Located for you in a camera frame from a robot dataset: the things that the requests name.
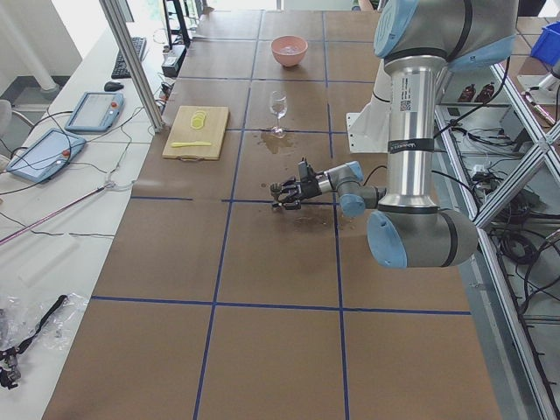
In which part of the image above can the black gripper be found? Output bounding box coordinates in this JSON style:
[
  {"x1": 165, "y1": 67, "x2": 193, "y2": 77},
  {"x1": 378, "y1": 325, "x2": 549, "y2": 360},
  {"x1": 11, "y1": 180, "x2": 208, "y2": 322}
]
[{"x1": 269, "y1": 175, "x2": 328, "y2": 210}]

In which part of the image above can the clear plastic bag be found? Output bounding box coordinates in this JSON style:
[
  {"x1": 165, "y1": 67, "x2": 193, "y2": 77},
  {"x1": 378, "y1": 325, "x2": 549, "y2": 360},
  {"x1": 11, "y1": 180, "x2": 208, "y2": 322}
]
[{"x1": 1, "y1": 293, "x2": 89, "y2": 351}]

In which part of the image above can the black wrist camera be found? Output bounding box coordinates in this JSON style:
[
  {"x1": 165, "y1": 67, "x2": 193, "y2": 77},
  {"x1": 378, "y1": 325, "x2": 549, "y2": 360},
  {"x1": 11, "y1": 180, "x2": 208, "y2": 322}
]
[{"x1": 297, "y1": 157, "x2": 315, "y2": 185}]

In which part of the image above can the blue teach pendant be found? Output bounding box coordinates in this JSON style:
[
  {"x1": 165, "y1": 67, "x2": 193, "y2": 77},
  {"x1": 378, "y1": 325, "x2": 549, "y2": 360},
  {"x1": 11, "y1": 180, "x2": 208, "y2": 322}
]
[
  {"x1": 65, "y1": 92, "x2": 124, "y2": 133},
  {"x1": 6, "y1": 129, "x2": 86, "y2": 183}
]

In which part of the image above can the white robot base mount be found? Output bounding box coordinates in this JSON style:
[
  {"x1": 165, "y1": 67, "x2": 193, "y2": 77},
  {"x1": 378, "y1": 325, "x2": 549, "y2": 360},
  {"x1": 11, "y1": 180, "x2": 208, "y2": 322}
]
[{"x1": 346, "y1": 59, "x2": 391, "y2": 154}]

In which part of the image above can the pink plastic bowl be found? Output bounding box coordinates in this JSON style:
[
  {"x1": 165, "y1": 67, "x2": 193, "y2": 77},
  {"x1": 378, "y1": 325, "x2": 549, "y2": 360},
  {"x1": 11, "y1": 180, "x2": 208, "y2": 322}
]
[{"x1": 270, "y1": 35, "x2": 308, "y2": 67}]

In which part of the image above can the black computer mouse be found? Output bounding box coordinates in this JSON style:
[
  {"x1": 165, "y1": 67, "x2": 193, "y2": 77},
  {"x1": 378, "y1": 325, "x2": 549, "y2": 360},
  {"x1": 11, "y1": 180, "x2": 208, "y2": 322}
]
[{"x1": 103, "y1": 80, "x2": 124, "y2": 92}]

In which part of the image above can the black keyboard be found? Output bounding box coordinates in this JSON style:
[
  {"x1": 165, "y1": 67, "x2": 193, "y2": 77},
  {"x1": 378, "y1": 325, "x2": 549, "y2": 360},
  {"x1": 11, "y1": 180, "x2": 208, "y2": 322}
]
[{"x1": 110, "y1": 36, "x2": 148, "y2": 81}]

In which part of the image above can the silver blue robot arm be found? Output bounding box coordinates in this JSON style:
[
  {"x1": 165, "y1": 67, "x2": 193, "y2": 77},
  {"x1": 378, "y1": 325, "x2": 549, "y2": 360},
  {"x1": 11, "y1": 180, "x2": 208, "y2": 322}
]
[{"x1": 270, "y1": 1, "x2": 518, "y2": 269}]

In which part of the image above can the reacher grabber stick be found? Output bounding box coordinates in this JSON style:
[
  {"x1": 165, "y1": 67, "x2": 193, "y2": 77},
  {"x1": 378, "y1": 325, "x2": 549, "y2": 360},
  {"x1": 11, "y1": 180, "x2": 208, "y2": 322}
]
[{"x1": 0, "y1": 181, "x2": 116, "y2": 245}]

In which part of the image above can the blue storage bin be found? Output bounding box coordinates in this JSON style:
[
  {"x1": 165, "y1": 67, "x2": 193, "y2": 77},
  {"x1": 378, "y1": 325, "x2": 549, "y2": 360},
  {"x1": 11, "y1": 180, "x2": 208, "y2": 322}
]
[{"x1": 530, "y1": 22, "x2": 560, "y2": 66}]

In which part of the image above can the clear wine glass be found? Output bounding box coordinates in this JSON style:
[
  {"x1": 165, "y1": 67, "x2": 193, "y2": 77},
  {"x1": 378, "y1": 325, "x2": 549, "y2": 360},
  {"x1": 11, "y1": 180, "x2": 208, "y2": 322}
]
[{"x1": 269, "y1": 90, "x2": 288, "y2": 138}]

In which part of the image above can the blue teach pendant far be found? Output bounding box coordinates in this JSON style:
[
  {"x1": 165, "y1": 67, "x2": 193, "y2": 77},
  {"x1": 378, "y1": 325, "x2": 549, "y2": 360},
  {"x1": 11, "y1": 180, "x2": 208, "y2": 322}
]
[{"x1": 65, "y1": 92, "x2": 124, "y2": 133}]

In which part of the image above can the yellow plastic knife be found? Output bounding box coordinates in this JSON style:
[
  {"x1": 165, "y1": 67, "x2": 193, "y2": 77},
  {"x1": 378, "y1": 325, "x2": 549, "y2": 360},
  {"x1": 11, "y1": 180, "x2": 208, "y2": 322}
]
[{"x1": 171, "y1": 141, "x2": 213, "y2": 148}]

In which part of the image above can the clear ice cubes pile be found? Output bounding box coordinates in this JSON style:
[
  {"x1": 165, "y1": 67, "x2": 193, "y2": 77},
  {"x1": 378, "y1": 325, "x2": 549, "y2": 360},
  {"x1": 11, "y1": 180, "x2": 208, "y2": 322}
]
[{"x1": 279, "y1": 45, "x2": 300, "y2": 55}]

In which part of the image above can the blue teach pendant near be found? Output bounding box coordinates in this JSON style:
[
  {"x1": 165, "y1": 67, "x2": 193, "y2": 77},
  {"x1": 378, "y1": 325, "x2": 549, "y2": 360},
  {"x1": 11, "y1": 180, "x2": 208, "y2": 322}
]
[{"x1": 6, "y1": 129, "x2": 86, "y2": 183}]

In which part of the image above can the black power adapter box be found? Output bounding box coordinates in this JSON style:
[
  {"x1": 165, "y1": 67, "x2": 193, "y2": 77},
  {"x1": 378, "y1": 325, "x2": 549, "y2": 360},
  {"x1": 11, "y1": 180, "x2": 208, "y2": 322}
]
[{"x1": 162, "y1": 45, "x2": 186, "y2": 78}]

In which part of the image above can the bamboo cutting board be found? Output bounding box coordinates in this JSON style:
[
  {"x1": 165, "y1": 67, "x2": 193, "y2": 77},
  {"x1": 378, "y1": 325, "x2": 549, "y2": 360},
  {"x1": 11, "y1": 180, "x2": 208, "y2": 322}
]
[{"x1": 162, "y1": 106, "x2": 229, "y2": 160}]

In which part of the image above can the aluminium frame post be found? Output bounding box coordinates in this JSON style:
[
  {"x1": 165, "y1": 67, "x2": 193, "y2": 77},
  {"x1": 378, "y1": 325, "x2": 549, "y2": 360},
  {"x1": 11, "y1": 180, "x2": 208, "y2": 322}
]
[{"x1": 99, "y1": 0, "x2": 165, "y2": 133}]

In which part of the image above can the steel double jigger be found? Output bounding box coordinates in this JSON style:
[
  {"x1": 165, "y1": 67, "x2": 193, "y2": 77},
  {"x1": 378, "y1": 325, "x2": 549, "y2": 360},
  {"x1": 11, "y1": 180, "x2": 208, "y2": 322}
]
[{"x1": 269, "y1": 183, "x2": 284, "y2": 208}]

